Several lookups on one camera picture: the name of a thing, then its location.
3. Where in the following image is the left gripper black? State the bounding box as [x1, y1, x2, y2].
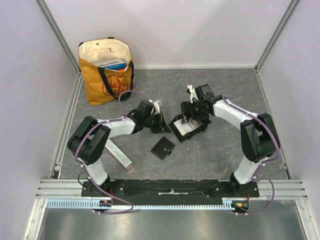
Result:
[143, 111, 171, 134]

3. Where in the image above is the black plastic card bin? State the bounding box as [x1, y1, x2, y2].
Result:
[169, 114, 212, 143]

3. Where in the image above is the black leather card holder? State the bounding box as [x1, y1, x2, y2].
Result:
[151, 137, 176, 160]

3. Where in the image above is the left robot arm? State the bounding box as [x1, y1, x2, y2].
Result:
[67, 100, 171, 197]

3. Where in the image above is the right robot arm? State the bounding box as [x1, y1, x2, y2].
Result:
[171, 84, 281, 197]

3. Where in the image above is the stack of white cards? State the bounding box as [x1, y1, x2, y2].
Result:
[173, 119, 197, 136]

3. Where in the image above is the clear acrylic rectangular block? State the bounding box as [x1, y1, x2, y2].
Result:
[105, 139, 133, 171]

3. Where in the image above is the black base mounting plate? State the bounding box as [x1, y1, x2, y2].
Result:
[81, 178, 260, 206]

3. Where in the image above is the blue book in bag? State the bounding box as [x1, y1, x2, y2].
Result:
[97, 58, 126, 72]

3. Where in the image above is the orange canvas tote bag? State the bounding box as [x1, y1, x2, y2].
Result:
[78, 37, 135, 106]

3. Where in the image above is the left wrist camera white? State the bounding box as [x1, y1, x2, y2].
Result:
[149, 99, 163, 114]

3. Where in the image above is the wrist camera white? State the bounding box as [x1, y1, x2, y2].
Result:
[186, 84, 199, 104]
[149, 99, 163, 114]

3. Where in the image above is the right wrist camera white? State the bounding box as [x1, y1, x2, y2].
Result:
[186, 84, 199, 104]

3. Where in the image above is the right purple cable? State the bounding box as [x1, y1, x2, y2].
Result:
[189, 71, 281, 217]

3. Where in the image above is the slotted cable duct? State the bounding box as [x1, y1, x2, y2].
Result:
[46, 198, 244, 211]

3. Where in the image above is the aluminium frame rail front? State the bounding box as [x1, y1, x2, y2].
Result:
[36, 179, 308, 200]

